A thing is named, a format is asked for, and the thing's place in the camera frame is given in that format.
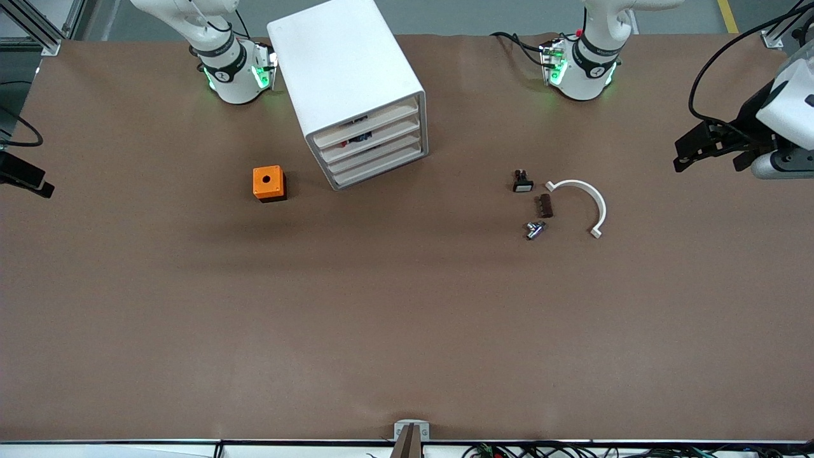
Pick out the aluminium frame profile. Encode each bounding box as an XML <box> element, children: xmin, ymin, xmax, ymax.
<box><xmin>762</xmin><ymin>0</ymin><xmax>814</xmax><ymax>50</ymax></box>
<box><xmin>0</xmin><ymin>0</ymin><xmax>86</xmax><ymax>57</ymax></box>

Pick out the brown table mat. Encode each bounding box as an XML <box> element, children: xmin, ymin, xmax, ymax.
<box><xmin>0</xmin><ymin>32</ymin><xmax>814</xmax><ymax>443</ymax></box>

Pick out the white curved plastic arc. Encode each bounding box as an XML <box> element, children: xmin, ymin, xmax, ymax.
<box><xmin>544</xmin><ymin>179</ymin><xmax>607</xmax><ymax>240</ymax></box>

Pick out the black left base cable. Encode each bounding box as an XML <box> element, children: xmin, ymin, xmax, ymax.
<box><xmin>490</xmin><ymin>31</ymin><xmax>549</xmax><ymax>66</ymax></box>

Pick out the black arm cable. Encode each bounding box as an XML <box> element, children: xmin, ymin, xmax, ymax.
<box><xmin>689</xmin><ymin>22</ymin><xmax>814</xmax><ymax>144</ymax></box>
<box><xmin>0</xmin><ymin>105</ymin><xmax>44</xmax><ymax>148</ymax></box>

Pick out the grey metal bracket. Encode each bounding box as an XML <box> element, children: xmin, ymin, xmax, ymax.
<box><xmin>394</xmin><ymin>420</ymin><xmax>431</xmax><ymax>441</ymax></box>

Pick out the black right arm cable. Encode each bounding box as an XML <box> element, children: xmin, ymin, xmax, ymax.
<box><xmin>0</xmin><ymin>105</ymin><xmax>44</xmax><ymax>148</ymax></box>

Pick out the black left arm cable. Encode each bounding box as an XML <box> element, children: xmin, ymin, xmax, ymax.
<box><xmin>689</xmin><ymin>22</ymin><xmax>814</xmax><ymax>144</ymax></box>

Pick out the black cable bundle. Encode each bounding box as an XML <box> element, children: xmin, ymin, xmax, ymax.
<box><xmin>461</xmin><ymin>441</ymin><xmax>814</xmax><ymax>458</ymax></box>

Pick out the orange button enclosure box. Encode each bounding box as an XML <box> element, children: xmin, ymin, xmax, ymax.
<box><xmin>252</xmin><ymin>165</ymin><xmax>287</xmax><ymax>203</ymax></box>

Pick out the brown tapered bar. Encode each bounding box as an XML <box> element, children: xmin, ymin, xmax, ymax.
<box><xmin>389</xmin><ymin>425</ymin><xmax>424</xmax><ymax>458</ymax></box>

